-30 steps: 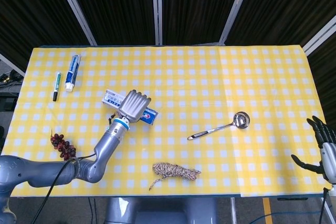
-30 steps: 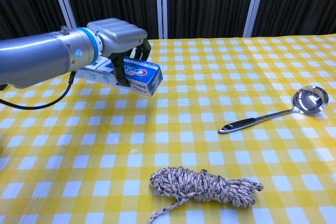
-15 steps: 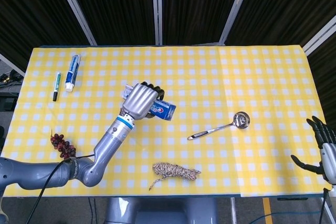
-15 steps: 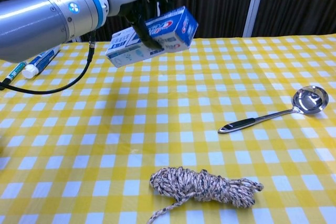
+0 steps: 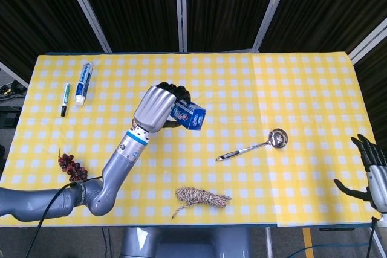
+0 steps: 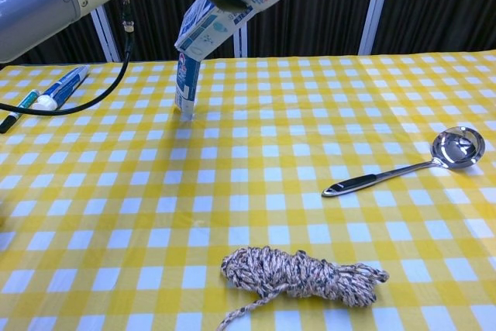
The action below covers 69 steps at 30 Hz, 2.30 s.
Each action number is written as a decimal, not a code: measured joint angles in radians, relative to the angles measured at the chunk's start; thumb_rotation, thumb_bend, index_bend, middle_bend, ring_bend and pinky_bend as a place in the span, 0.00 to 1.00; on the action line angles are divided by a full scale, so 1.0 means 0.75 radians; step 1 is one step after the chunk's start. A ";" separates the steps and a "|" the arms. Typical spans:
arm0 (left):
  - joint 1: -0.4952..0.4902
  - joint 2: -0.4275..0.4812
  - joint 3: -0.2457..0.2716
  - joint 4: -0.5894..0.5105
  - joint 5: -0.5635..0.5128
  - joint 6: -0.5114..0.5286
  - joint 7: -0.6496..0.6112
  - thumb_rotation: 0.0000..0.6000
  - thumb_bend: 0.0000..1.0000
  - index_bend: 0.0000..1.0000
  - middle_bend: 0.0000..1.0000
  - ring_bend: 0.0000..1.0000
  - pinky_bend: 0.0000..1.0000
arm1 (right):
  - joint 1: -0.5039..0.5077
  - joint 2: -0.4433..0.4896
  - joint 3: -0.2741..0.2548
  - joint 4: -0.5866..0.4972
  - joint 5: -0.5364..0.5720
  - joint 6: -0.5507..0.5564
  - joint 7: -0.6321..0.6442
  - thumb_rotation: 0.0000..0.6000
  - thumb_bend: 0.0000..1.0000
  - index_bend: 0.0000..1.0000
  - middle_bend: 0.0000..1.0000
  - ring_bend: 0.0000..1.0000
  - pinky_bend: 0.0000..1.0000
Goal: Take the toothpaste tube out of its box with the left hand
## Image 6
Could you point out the green white marker pen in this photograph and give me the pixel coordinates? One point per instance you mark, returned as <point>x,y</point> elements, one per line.
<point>19,108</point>

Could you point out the yellow white checkered tablecloth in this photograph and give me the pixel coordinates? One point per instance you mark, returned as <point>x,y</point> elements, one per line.
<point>248,199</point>

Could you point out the blue white toothpaste tube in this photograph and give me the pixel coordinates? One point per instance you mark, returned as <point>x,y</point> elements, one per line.
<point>62,88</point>
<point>187,87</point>

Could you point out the white partition post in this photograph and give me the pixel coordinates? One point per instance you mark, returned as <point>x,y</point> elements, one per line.
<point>241,42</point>
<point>106,36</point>
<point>374,9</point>

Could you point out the blue white toothpaste box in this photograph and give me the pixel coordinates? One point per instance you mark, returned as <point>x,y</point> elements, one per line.
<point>209,28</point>

